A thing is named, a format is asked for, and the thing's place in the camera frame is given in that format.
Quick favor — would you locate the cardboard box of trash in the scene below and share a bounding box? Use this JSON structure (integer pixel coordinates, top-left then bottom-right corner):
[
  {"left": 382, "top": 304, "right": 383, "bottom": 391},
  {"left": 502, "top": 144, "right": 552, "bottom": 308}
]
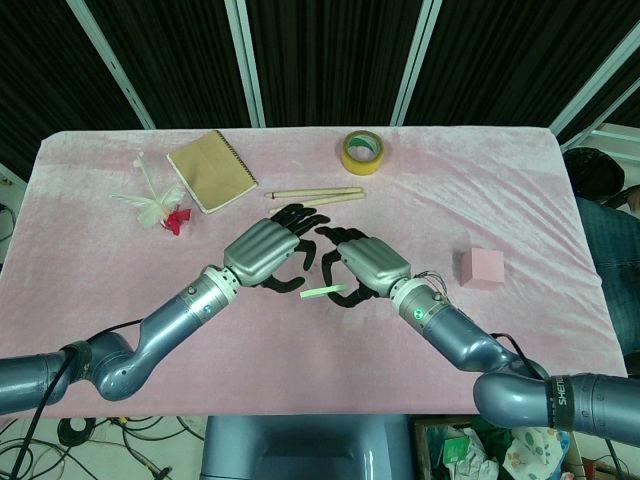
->
[{"left": 411, "top": 417, "right": 572, "bottom": 480}]

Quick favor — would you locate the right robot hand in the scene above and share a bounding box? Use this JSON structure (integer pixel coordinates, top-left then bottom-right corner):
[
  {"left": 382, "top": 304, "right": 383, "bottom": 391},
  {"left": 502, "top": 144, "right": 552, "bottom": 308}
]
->
[{"left": 317, "top": 225, "right": 413, "bottom": 308}]

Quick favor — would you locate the pink foam cube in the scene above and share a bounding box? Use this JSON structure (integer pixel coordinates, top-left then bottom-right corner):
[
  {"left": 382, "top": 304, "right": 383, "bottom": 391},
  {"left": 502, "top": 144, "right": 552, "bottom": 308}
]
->
[{"left": 452, "top": 245, "right": 506, "bottom": 289}]

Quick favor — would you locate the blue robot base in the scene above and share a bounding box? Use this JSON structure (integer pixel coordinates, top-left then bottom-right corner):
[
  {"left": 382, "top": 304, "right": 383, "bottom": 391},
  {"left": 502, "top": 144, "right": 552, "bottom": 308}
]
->
[{"left": 199, "top": 415, "right": 424, "bottom": 480}]

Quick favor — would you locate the person in plaid shirt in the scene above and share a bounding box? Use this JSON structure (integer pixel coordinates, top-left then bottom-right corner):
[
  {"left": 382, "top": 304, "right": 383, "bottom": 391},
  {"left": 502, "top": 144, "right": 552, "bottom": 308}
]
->
[{"left": 562, "top": 147, "right": 640, "bottom": 377}]

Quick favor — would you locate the brown spiral notebook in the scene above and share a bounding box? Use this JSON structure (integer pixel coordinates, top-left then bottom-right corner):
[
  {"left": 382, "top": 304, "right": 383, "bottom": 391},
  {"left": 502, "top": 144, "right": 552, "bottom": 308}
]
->
[{"left": 166, "top": 130, "right": 259, "bottom": 215}]

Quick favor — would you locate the red crumpled wrapper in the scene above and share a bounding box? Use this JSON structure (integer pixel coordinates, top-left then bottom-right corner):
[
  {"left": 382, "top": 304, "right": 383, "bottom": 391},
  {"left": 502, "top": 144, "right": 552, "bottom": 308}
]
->
[{"left": 160, "top": 207, "right": 193, "bottom": 236}]

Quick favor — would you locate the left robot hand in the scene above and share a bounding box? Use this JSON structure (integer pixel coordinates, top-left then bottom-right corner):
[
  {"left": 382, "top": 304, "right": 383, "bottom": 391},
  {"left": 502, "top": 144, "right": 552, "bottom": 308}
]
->
[{"left": 222, "top": 202, "right": 332, "bottom": 294}]

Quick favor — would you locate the light green stick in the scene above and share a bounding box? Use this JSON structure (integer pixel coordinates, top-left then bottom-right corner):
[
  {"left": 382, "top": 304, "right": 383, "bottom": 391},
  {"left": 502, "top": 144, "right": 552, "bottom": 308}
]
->
[{"left": 299, "top": 283, "right": 347, "bottom": 302}]

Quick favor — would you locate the pink tablecloth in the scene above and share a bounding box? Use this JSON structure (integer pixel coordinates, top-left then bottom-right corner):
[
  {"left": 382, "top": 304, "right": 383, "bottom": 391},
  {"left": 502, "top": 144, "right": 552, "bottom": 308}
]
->
[{"left": 0, "top": 125, "right": 629, "bottom": 418}]

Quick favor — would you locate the black cable coil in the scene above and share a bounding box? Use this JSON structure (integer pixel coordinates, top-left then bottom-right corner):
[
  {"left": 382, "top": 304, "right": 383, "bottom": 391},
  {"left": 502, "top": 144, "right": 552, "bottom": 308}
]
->
[{"left": 56, "top": 416, "right": 98, "bottom": 445}]

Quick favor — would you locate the yellow tape roll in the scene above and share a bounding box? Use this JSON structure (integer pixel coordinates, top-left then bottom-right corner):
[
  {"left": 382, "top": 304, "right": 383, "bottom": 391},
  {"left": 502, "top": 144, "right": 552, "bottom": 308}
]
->
[{"left": 341, "top": 129, "right": 387, "bottom": 176}]

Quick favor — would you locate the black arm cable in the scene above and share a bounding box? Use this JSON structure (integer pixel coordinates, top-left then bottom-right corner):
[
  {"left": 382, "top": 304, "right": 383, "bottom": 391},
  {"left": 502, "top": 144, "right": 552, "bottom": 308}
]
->
[{"left": 13, "top": 319, "right": 146, "bottom": 480}]

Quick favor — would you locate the wooden chopstick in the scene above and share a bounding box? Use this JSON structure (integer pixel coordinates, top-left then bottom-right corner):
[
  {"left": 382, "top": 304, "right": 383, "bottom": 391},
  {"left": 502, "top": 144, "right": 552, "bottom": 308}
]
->
[
  {"left": 270, "top": 191, "right": 366, "bottom": 214},
  {"left": 264, "top": 187, "right": 364, "bottom": 200}
]

